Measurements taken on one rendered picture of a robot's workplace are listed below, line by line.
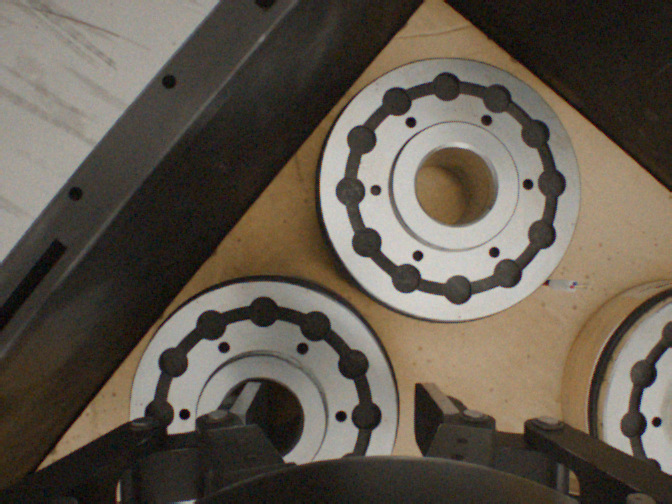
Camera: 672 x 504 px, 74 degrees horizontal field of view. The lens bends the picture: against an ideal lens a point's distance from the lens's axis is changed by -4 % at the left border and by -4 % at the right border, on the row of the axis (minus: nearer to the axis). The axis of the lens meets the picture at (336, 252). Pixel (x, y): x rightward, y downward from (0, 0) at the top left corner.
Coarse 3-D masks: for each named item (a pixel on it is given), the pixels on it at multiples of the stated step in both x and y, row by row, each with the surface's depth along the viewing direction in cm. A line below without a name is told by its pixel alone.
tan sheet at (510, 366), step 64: (384, 64) 20; (512, 64) 21; (320, 128) 20; (576, 128) 21; (448, 192) 20; (640, 192) 21; (256, 256) 20; (320, 256) 20; (576, 256) 20; (640, 256) 20; (384, 320) 20; (512, 320) 20; (576, 320) 20; (128, 384) 20; (448, 384) 20; (512, 384) 20; (64, 448) 20
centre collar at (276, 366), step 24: (240, 360) 16; (264, 360) 16; (288, 360) 17; (216, 384) 16; (240, 384) 17; (288, 384) 16; (312, 384) 16; (216, 408) 16; (312, 408) 16; (312, 432) 16; (288, 456) 16; (312, 456) 16
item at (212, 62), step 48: (240, 0) 10; (288, 0) 10; (192, 48) 10; (240, 48) 10; (144, 96) 10; (192, 96) 10; (144, 144) 10; (96, 192) 10; (144, 192) 11; (48, 240) 10; (96, 240) 10; (0, 288) 10; (48, 288) 10; (0, 336) 10
